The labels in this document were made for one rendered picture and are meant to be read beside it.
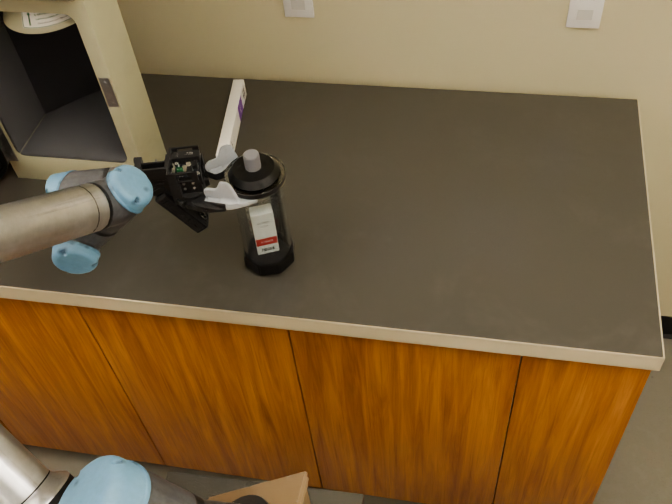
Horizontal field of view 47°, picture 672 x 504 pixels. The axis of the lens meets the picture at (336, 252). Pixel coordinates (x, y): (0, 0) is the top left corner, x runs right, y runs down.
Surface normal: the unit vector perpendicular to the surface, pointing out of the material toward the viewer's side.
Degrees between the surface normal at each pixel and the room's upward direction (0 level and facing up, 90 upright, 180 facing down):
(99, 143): 0
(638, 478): 0
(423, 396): 90
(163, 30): 90
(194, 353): 90
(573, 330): 0
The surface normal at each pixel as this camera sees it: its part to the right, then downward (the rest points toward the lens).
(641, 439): -0.07, -0.65
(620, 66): -0.18, 0.75
